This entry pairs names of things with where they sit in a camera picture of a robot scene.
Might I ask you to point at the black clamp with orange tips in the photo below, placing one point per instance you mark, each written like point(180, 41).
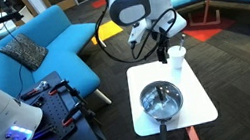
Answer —
point(61, 85)
point(71, 115)

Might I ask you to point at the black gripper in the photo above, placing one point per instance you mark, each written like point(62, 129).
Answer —
point(163, 37)

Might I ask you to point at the silver pen in cup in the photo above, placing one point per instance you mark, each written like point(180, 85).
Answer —
point(182, 40)

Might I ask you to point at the white paper cup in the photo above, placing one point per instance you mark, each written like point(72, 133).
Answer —
point(177, 59)

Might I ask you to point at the white side table orange base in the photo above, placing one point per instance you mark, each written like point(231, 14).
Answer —
point(189, 83)

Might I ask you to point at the grey patterned cushion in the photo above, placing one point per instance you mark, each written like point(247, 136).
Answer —
point(24, 52)

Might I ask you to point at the glass pot lid black knob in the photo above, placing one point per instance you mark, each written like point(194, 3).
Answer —
point(149, 97)

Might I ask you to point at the black tripod stand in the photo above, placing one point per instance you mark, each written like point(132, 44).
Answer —
point(88, 114)

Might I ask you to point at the blue curved sofa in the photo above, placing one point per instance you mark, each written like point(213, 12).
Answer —
point(59, 40)

